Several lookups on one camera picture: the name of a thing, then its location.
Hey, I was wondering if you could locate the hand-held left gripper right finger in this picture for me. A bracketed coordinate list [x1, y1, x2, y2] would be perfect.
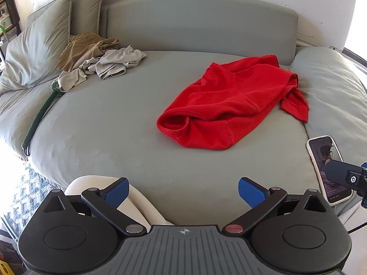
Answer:
[224, 177, 330, 234]

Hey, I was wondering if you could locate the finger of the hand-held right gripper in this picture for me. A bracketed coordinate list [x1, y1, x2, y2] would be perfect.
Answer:
[326, 159, 367, 191]

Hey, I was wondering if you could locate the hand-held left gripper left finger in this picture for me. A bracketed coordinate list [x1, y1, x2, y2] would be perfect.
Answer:
[43, 177, 145, 234]

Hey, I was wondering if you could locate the red shirt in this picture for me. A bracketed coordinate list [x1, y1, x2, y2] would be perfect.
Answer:
[156, 54, 310, 151]

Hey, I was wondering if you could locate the white rounded object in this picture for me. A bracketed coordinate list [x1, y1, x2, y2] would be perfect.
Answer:
[64, 176, 175, 227]

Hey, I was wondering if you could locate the smartphone in white case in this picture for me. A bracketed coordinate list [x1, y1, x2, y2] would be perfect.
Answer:
[306, 135, 354, 205]

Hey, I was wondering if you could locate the pale blue bolster cushion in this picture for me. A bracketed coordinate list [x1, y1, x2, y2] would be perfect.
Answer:
[288, 46, 367, 218]

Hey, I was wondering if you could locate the blue patterned rug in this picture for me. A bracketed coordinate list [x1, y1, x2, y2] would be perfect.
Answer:
[0, 160, 71, 235]

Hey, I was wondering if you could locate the grey-green bolster cushion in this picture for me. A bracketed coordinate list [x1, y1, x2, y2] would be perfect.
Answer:
[0, 84, 59, 161]

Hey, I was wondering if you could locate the light grey crumpled garment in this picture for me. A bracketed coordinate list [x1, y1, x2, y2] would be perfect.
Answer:
[57, 44, 148, 92]

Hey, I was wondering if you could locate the tan crumpled garment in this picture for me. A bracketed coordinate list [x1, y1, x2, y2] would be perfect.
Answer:
[56, 32, 120, 72]

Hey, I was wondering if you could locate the large grey-green pillow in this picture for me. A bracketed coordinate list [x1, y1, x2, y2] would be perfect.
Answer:
[0, 0, 73, 94]

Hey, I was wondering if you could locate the grey-green pillow with piped edge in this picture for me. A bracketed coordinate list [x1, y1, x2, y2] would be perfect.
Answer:
[27, 0, 106, 39]

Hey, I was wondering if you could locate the black metal shelf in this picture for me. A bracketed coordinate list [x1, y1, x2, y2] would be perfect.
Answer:
[0, 0, 22, 72]

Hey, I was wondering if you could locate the green strap with floral ball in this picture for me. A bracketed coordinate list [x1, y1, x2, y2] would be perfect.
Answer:
[21, 79, 65, 158]

